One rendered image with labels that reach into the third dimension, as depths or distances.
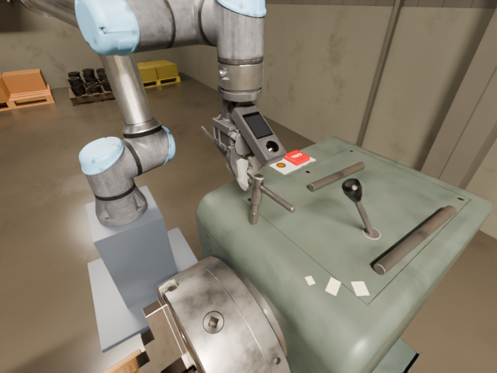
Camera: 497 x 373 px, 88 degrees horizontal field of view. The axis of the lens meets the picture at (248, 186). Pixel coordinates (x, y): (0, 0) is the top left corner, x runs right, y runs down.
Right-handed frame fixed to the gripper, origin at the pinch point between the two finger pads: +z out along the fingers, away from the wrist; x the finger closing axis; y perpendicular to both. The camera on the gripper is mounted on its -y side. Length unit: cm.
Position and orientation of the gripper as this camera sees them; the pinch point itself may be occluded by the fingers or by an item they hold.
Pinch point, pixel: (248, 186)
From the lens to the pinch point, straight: 55.4
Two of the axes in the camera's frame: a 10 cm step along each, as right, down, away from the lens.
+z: 0.0, 8.1, 5.9
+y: -6.1, -4.7, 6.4
